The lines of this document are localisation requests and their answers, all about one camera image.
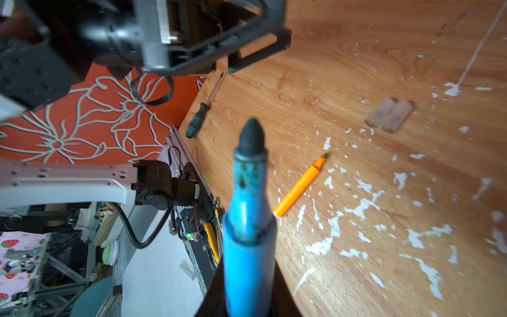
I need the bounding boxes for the green handled screwdriver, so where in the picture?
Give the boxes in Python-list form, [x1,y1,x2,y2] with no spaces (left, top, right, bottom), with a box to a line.
[186,73,224,139]

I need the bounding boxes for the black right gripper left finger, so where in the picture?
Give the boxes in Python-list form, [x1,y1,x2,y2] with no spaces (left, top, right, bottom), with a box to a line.
[194,261,228,317]

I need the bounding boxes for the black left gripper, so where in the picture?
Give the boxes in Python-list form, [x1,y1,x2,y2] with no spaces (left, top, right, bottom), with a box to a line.
[134,0,293,77]

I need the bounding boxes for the orange pen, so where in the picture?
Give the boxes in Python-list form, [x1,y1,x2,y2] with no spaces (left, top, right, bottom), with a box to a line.
[274,153,330,217]

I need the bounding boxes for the blue pen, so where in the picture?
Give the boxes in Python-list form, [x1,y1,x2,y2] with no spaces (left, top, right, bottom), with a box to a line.
[223,118,277,316]

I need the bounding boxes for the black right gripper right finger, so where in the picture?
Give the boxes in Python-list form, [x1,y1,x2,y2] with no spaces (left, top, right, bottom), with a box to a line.
[273,264,302,317]

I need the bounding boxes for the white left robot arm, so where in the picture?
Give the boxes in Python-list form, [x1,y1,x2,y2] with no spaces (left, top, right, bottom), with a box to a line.
[1,1,291,211]

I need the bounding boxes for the yellow handled pliers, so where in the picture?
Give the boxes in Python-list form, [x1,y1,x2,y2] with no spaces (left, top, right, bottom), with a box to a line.
[203,220,221,265]

